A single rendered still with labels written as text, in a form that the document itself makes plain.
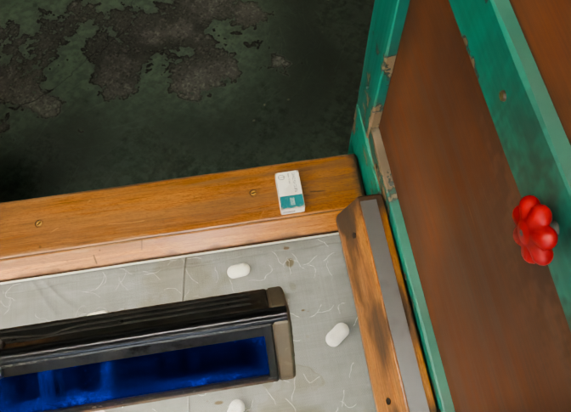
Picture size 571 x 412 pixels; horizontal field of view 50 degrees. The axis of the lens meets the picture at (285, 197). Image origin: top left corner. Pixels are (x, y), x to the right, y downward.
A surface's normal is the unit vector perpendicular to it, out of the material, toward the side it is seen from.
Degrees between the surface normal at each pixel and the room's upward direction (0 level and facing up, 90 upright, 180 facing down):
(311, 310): 0
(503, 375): 90
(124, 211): 0
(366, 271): 67
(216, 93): 0
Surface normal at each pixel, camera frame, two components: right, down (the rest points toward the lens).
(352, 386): 0.00, -0.44
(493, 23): -0.99, 0.15
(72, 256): 0.11, 0.32
